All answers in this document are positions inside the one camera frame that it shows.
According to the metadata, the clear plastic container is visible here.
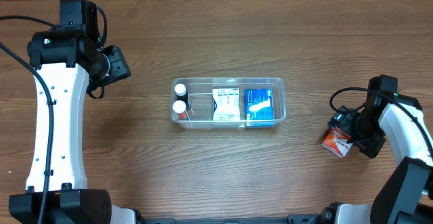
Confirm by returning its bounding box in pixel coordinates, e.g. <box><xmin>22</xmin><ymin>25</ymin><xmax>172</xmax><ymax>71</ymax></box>
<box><xmin>170</xmin><ymin>77</ymin><xmax>287</xmax><ymax>129</ymax></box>

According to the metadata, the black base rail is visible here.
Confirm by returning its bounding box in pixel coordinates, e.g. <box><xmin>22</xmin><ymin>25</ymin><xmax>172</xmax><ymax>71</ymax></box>
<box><xmin>138</xmin><ymin>214</ymin><xmax>321</xmax><ymax>224</ymax></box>

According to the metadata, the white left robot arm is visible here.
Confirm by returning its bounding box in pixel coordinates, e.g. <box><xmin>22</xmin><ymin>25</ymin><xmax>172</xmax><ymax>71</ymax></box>
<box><xmin>9</xmin><ymin>0</ymin><xmax>141</xmax><ymax>223</ymax></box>

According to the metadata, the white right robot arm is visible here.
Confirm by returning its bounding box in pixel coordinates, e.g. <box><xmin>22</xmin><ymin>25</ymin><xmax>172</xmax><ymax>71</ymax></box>
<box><xmin>315</xmin><ymin>74</ymin><xmax>432</xmax><ymax>223</ymax></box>

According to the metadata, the black bottle white cap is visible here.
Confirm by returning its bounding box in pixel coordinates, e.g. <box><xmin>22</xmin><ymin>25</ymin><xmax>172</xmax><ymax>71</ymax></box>
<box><xmin>175</xmin><ymin>83</ymin><xmax>190</xmax><ymax>110</ymax></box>

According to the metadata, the orange bottle white cap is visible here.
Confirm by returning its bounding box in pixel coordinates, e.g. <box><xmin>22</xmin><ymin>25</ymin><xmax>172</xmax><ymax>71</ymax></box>
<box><xmin>172</xmin><ymin>100</ymin><xmax>190</xmax><ymax>120</ymax></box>

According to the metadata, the blue small box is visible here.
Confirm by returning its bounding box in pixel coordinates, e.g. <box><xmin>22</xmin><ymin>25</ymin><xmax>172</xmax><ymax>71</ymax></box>
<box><xmin>244</xmin><ymin>89</ymin><xmax>274</xmax><ymax>127</ymax></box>

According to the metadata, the red white small box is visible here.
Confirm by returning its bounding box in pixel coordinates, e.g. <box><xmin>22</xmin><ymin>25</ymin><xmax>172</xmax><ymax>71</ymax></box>
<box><xmin>321</xmin><ymin>127</ymin><xmax>352</xmax><ymax>158</ymax></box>

